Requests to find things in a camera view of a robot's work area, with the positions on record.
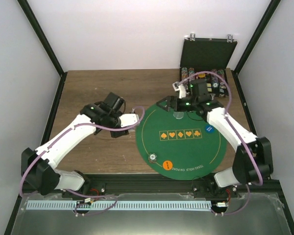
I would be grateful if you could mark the light blue slotted cable duct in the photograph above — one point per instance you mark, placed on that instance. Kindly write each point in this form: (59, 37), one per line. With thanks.
(120, 205)

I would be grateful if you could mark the orange round blind button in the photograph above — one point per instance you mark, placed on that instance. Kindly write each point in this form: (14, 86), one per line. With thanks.
(167, 165)

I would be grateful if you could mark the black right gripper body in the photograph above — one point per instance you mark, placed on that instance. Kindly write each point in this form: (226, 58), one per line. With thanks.
(187, 107)

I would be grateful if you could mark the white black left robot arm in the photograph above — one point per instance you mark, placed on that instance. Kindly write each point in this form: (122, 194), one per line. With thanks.
(39, 166)

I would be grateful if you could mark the chip row in case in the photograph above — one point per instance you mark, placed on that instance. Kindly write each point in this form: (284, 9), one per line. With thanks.
(222, 87)
(214, 81)
(184, 73)
(191, 70)

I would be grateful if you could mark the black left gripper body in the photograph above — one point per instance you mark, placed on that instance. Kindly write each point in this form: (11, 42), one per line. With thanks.
(115, 133)

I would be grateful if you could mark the round green poker mat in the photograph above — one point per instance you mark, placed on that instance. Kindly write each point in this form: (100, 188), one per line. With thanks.
(184, 142)

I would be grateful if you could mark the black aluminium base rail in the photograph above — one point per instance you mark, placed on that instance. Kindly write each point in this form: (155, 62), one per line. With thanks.
(117, 184)

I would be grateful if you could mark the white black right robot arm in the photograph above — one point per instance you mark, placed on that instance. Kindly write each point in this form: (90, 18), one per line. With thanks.
(253, 156)

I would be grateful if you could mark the blue round dealer button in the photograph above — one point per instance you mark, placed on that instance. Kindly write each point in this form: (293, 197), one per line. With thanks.
(209, 129)

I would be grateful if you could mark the black poker chip case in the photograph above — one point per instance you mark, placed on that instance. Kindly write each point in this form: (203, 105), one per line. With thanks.
(206, 54)

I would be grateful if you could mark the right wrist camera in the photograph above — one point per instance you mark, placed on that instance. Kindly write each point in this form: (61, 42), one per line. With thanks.
(180, 89)

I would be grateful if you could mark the clear round dealer button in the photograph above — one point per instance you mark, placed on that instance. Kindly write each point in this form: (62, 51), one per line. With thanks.
(178, 115)

